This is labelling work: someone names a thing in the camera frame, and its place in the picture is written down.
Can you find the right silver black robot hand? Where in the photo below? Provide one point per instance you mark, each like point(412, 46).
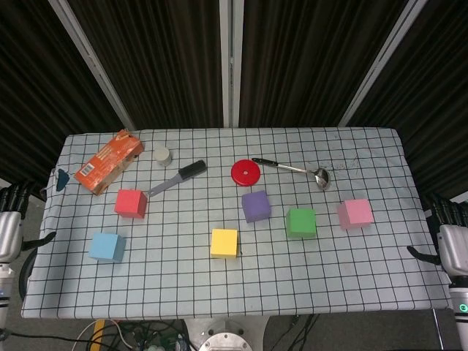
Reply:
point(455, 248)

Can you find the pink foam cube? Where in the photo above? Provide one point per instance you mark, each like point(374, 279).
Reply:
point(356, 214)

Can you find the grey brush black bristles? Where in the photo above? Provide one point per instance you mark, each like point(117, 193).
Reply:
point(190, 171)

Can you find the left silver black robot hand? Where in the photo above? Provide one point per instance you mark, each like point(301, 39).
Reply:
point(9, 237)

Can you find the metal robot base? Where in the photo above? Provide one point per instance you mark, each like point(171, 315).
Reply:
point(225, 340)

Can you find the white partition post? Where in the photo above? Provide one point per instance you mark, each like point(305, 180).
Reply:
point(231, 62)
point(382, 62)
point(93, 62)

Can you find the checkered light blue tablecloth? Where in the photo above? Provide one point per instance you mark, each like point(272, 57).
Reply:
point(234, 278)

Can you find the purple foam cube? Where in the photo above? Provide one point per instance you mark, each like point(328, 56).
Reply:
point(256, 206)

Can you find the green foam cube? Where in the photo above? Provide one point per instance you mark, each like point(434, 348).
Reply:
point(300, 223)

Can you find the yellow floor strip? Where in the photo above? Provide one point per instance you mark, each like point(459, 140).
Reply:
point(98, 329)

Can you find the orange cardboard box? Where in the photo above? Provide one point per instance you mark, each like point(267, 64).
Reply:
point(108, 162)

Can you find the red foam cube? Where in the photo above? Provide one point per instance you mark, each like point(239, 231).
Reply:
point(128, 203)

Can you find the dark blue clip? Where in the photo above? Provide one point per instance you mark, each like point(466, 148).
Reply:
point(63, 181)

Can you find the yellow foam cube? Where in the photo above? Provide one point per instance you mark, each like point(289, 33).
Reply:
point(223, 243)

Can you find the dark pleated curtain panel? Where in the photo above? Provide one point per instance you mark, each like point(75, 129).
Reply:
point(438, 109)
point(157, 62)
point(33, 91)
point(300, 62)

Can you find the blue foam cube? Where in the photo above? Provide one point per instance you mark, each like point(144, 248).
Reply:
point(104, 246)

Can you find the red plastic disc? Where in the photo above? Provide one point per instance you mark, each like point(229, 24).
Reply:
point(245, 172)

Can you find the small white jar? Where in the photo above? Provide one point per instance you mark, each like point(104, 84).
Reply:
point(162, 156)

